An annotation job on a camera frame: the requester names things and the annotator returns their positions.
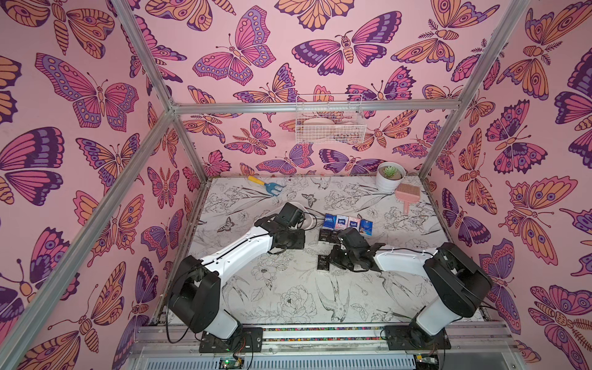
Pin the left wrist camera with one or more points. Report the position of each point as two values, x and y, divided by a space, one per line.
290 216

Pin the white wire wall basket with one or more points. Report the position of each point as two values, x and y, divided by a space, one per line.
329 121

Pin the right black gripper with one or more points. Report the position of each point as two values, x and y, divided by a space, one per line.
342 254

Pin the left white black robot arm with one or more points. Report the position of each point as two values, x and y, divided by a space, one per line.
195 294

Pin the blue cartoon tissue pack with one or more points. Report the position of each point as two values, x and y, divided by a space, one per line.
366 227

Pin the white pot with succulent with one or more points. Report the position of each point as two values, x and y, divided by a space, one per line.
389 175

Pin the blue yellow garden fork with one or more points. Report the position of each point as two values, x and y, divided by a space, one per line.
274 189

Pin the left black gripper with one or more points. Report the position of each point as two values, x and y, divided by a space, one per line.
301 241

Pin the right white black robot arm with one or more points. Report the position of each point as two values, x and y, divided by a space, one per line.
461 284

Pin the blue pocket tissue pack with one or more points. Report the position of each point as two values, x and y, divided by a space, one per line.
329 222

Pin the pink brush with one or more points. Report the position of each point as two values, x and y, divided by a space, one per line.
409 195

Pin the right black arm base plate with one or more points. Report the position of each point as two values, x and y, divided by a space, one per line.
409 338

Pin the pink white tissue pack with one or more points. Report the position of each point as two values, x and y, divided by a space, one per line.
341 222

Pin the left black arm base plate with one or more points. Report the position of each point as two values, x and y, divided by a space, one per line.
248 339

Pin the black Face tissue pack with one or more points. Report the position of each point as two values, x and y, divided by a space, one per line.
325 235
334 238
323 263

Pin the white plastic storage box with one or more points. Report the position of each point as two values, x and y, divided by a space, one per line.
306 220

